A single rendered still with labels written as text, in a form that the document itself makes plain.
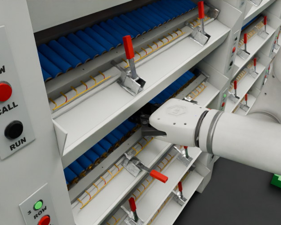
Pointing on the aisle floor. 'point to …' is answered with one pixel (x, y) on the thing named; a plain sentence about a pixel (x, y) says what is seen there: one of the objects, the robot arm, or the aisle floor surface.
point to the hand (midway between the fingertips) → (140, 112)
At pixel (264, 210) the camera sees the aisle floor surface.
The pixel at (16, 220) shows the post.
